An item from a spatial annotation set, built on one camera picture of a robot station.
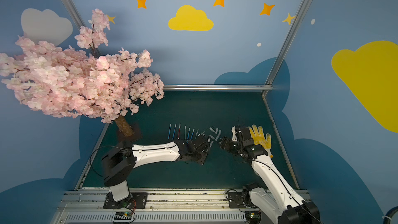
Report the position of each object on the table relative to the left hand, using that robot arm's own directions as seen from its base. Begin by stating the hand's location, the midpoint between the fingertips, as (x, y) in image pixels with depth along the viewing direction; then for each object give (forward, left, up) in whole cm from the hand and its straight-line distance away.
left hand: (206, 155), depth 84 cm
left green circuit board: (-28, +40, -7) cm, 49 cm away
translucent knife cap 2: (+19, -9, -6) cm, 22 cm away
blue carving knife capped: (+16, +11, -5) cm, 20 cm away
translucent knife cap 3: (+14, -7, -5) cm, 16 cm away
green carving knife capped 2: (+16, +6, -5) cm, 18 cm away
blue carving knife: (+17, +24, -4) cm, 30 cm away
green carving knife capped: (+17, +14, -5) cm, 22 cm away
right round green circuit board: (-27, -23, -8) cm, 36 cm away
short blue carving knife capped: (+16, +9, -5) cm, 19 cm away
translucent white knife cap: (+20, -4, -5) cm, 21 cm away
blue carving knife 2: (+17, +21, -4) cm, 27 cm away
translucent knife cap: (+19, -7, -5) cm, 21 cm away
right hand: (+5, -9, +6) cm, 12 cm away
